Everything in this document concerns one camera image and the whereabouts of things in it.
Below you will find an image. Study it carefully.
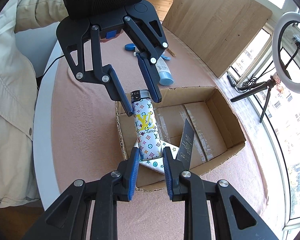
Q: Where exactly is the black power strip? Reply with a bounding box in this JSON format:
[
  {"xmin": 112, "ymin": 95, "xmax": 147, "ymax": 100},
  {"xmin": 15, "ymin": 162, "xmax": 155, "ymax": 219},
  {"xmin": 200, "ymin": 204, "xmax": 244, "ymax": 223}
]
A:
[{"xmin": 227, "ymin": 73, "xmax": 237, "ymax": 88}]

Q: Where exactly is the patterned white lighter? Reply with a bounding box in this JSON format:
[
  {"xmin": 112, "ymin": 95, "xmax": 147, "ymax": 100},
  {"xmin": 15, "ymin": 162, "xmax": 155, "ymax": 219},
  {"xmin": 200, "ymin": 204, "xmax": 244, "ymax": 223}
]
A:
[{"xmin": 130, "ymin": 89, "xmax": 162, "ymax": 161}]

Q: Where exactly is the blue phone stand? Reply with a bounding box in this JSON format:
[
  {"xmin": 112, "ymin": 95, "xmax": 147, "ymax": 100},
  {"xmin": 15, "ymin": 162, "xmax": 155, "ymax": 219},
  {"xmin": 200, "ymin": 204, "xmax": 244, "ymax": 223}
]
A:
[{"xmin": 161, "ymin": 55, "xmax": 171, "ymax": 61}]

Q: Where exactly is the wooden clothespin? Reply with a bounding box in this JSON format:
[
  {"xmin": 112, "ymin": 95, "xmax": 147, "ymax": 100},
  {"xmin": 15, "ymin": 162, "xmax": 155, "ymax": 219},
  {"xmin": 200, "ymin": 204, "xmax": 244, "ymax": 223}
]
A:
[{"xmin": 166, "ymin": 48, "xmax": 176, "ymax": 57}]

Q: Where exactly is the large wooden board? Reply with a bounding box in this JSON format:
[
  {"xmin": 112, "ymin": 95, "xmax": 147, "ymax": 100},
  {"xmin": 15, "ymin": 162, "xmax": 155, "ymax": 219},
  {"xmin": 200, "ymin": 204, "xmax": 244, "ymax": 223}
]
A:
[{"xmin": 163, "ymin": 0, "xmax": 272, "ymax": 77}]

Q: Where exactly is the cardboard box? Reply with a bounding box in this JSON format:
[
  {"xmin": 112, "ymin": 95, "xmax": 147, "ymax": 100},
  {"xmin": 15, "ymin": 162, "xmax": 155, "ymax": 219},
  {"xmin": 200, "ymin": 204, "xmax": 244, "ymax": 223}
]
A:
[{"xmin": 116, "ymin": 87, "xmax": 245, "ymax": 191}]

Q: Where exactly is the beige jacket person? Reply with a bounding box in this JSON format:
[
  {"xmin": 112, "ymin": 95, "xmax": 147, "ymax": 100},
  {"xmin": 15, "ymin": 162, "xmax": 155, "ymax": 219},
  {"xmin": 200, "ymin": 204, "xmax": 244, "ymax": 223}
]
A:
[{"xmin": 0, "ymin": 0, "xmax": 68, "ymax": 208}]

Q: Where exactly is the black card box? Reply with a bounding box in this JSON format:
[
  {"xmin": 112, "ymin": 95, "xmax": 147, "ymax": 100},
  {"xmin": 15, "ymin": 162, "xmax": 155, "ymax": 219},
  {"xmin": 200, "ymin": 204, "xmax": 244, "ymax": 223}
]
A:
[{"xmin": 176, "ymin": 119, "xmax": 194, "ymax": 170}]

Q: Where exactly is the tissue pack with dots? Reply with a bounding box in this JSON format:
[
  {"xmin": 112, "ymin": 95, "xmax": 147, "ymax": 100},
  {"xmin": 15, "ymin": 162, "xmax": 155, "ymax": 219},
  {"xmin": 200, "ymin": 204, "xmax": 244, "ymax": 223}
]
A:
[{"xmin": 139, "ymin": 140, "xmax": 179, "ymax": 174}]

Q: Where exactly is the black usb cable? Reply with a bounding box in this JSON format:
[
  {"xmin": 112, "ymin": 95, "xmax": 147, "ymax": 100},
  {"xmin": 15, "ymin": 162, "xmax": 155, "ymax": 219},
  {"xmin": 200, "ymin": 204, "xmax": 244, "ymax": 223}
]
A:
[{"xmin": 36, "ymin": 55, "xmax": 65, "ymax": 81}]

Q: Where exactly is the blue round lid container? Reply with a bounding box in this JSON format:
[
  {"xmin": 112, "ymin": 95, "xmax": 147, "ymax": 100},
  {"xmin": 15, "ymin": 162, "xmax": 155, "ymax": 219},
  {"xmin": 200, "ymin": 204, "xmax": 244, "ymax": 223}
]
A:
[{"xmin": 125, "ymin": 43, "xmax": 136, "ymax": 51}]

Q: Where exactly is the white ring light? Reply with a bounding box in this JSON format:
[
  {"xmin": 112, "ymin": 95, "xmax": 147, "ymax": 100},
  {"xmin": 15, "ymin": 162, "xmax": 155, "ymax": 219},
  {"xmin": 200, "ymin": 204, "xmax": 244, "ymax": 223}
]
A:
[{"xmin": 272, "ymin": 11, "xmax": 300, "ymax": 94}]

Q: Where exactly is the white lotion bottle blue cap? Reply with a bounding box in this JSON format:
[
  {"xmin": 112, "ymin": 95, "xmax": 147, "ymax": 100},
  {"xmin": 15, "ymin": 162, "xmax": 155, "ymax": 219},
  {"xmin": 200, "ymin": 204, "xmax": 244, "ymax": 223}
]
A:
[{"xmin": 155, "ymin": 57, "xmax": 174, "ymax": 86}]

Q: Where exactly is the black tripod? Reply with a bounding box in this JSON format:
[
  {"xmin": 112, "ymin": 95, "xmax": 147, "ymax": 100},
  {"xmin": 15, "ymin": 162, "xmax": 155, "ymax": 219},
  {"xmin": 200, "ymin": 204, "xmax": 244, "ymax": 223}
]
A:
[{"xmin": 230, "ymin": 76, "xmax": 276, "ymax": 123}]

